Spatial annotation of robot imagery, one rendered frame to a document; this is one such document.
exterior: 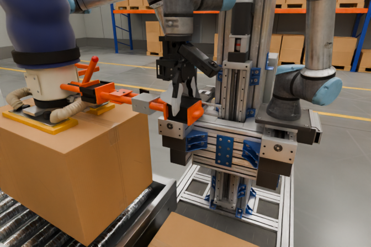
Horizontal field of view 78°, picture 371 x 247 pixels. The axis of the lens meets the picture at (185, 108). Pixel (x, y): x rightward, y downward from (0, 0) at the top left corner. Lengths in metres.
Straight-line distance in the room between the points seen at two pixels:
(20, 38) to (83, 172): 0.49
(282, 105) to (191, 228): 0.70
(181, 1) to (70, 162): 0.57
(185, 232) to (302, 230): 1.12
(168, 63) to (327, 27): 0.55
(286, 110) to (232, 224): 0.90
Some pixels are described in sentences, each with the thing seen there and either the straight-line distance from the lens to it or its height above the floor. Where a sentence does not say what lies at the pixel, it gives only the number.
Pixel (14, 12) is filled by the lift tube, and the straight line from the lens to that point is 0.98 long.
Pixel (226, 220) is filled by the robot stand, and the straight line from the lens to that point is 1.72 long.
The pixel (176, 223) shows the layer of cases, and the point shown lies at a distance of 1.23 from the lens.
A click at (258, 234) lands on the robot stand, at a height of 0.21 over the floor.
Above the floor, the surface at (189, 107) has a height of 1.24.
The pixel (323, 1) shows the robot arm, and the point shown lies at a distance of 0.90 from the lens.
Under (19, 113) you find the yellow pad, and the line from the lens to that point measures 1.11.
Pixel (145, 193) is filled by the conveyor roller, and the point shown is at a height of 0.55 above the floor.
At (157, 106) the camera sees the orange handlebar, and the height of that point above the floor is 1.22.
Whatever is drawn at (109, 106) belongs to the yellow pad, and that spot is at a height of 1.10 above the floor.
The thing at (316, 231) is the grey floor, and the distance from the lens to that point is 2.14.
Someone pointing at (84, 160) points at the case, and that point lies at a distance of 0.84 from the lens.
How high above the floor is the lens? 1.47
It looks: 22 degrees down
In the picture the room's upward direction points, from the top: straight up
